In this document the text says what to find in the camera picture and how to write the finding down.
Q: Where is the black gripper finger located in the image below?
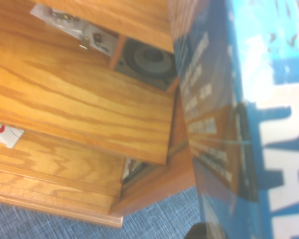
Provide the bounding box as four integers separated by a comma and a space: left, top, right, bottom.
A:
184, 222, 226, 239

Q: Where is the blue paperback book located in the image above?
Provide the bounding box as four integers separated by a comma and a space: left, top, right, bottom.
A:
167, 0, 299, 239

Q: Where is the white book with black picture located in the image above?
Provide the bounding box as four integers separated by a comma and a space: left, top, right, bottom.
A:
121, 157, 150, 185

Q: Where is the small wooden speaker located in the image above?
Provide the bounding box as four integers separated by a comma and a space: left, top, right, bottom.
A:
109, 34, 180, 93

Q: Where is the oak wooden bookshelf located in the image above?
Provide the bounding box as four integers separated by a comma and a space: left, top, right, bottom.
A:
0, 0, 198, 229

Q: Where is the clear plastic hardware bag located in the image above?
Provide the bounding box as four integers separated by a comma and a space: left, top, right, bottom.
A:
29, 3, 119, 59

